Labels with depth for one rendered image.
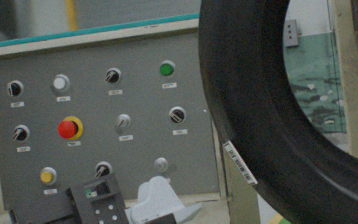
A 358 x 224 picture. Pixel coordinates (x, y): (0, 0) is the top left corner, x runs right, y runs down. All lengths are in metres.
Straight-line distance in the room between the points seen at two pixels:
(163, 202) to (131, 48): 0.83
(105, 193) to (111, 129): 0.85
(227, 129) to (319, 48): 9.02
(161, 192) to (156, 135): 0.80
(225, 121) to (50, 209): 0.25
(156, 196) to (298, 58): 9.16
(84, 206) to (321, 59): 9.19
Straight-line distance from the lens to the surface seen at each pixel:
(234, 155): 0.95
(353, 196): 0.93
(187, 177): 1.67
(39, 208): 0.85
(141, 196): 0.91
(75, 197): 0.84
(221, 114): 0.96
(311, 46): 9.98
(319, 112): 10.01
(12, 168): 1.80
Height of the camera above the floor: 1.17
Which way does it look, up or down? 3 degrees down
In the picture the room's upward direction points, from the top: 7 degrees counter-clockwise
